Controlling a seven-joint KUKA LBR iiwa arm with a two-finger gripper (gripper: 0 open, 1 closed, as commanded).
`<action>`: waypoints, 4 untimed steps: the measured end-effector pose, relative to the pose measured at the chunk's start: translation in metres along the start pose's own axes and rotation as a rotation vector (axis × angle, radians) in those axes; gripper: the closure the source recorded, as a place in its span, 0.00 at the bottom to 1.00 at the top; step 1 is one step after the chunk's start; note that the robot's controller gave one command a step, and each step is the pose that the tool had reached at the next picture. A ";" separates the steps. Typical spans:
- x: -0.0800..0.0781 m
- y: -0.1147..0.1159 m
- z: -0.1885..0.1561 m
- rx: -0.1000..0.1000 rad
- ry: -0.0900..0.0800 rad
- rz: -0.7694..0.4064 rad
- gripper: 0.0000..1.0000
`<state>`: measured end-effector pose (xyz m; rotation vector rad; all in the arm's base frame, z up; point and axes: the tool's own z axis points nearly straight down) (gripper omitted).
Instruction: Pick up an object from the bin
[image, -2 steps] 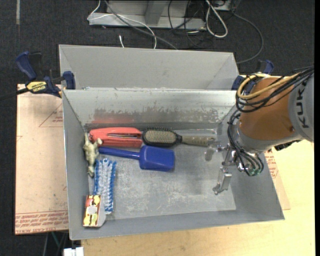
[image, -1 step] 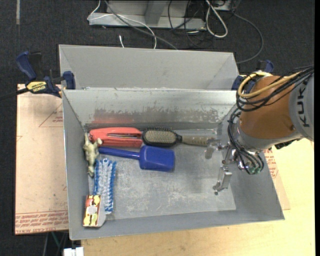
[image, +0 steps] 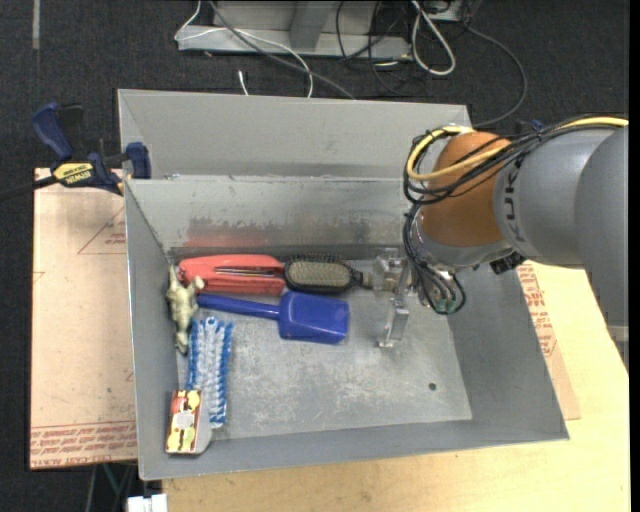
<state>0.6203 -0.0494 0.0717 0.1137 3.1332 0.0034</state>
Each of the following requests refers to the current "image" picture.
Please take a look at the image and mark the beige toy animal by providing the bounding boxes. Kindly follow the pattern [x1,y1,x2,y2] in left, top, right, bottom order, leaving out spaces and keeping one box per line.
[165,264,207,355]

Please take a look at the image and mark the brown cardboard board red print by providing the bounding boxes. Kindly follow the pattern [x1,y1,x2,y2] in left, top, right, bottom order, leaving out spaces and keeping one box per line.
[28,167,584,472]

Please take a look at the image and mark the grey metal bin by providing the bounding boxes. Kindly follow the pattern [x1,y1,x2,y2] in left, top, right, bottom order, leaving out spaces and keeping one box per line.
[116,88,571,482]

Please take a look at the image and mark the black hairbrush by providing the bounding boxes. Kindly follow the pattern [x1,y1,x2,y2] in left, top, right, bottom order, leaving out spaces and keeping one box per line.
[283,255,375,296]

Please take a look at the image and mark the red stapler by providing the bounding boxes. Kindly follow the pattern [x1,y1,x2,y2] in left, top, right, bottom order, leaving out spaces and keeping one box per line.
[176,254,287,297]

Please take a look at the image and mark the blue and white bristle brush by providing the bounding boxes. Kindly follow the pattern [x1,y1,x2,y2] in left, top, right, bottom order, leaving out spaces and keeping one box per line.
[185,315,236,430]

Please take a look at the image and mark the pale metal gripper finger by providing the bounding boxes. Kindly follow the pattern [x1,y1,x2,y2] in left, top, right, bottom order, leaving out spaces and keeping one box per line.
[376,295,412,349]
[371,252,410,296]

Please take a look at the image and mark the orange and yellow packet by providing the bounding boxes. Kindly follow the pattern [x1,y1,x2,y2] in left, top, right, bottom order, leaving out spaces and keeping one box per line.
[164,388,214,456]

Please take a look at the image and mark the black cylinder on white bracket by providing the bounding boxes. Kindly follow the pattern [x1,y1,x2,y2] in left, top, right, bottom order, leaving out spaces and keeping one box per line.
[489,250,525,275]

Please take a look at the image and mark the blue plastic scoop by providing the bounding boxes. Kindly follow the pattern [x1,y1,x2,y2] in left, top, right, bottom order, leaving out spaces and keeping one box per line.
[195,290,351,347]

